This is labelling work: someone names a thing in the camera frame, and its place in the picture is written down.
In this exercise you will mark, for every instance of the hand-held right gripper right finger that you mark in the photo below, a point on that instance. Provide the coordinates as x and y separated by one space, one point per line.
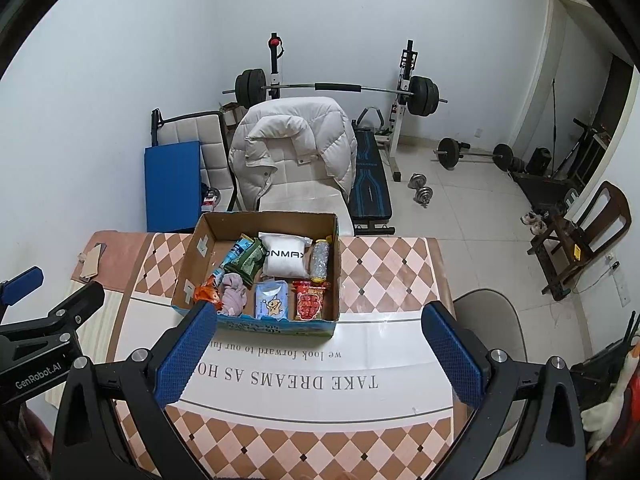
452 355

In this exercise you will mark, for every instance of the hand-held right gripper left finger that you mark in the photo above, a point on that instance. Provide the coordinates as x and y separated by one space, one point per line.
187 355

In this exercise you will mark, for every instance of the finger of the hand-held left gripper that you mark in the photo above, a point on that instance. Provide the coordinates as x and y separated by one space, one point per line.
70 310
22 282

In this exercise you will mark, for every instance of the orange snack packet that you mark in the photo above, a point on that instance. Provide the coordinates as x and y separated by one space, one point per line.
207 294

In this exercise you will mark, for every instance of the grey knotted cloth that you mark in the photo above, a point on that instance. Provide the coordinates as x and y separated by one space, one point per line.
234 295

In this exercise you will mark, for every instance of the pale blue tissue pack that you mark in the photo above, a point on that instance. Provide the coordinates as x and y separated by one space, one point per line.
272 302

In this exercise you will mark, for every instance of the blue white tube packet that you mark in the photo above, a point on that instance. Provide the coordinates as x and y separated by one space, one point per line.
232 252

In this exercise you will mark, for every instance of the green snack packet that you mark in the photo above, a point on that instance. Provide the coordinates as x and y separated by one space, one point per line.
250 260

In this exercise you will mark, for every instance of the cardboard box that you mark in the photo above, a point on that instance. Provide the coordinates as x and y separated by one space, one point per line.
210 240

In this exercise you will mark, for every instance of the red snack packet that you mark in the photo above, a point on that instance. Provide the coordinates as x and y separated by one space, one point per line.
309 305

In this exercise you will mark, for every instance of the white pillow pack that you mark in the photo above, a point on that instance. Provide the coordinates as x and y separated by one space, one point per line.
285 260

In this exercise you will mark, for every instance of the cream striped board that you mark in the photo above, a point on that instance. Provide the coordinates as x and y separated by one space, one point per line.
112 330

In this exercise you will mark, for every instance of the round beige chair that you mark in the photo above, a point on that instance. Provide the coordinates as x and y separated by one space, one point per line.
490 320

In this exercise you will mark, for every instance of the brown cardboard scrap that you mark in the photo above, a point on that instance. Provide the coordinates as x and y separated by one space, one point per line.
92 260

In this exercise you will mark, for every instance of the checkered printed tablecloth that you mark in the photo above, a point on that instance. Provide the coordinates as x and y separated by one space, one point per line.
310 435

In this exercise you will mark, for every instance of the pair of white shoes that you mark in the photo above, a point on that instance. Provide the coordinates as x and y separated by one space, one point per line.
534 222

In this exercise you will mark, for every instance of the red white small box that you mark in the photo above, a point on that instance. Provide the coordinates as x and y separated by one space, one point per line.
210 201

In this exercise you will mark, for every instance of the chrome dumbbell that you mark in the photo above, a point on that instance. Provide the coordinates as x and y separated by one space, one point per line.
425 196
417 181

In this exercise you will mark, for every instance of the blue folded mat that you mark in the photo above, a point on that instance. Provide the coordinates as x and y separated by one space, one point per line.
172 185

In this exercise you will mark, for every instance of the white goose plush toy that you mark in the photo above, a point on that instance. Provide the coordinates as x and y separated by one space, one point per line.
615 400

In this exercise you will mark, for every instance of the black blue weight bench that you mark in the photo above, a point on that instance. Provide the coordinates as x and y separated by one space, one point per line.
370 185

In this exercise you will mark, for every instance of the black exercise machine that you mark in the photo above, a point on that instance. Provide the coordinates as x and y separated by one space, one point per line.
542 185

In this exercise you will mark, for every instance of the white padded chair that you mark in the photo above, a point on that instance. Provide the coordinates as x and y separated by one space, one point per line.
305 197

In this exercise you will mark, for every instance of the black floor barbell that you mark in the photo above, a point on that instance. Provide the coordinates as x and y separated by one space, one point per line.
450 150

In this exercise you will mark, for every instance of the dark wooden chair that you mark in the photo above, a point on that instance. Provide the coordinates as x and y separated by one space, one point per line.
612 210

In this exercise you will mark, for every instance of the white quilted chair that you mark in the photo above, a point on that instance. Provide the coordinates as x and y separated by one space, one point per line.
200 127

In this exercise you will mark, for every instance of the white puffer jacket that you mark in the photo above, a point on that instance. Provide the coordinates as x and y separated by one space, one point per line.
300 160

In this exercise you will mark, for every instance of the white weight rack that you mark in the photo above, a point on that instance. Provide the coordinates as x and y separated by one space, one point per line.
397 130

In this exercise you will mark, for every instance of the small brown box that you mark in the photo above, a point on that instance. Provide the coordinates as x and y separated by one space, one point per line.
232 115

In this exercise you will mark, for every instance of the black barbell on rack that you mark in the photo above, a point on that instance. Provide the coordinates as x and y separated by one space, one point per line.
330 87

